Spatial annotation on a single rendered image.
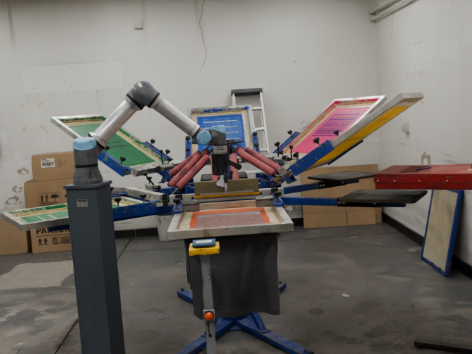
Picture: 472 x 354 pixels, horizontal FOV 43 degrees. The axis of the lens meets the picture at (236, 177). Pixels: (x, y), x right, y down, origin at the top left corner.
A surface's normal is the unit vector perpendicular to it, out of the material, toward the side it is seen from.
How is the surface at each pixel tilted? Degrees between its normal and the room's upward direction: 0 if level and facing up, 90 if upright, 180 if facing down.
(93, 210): 90
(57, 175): 92
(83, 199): 90
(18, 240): 90
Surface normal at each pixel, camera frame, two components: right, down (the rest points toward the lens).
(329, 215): 0.02, -0.14
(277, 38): 0.04, 0.11
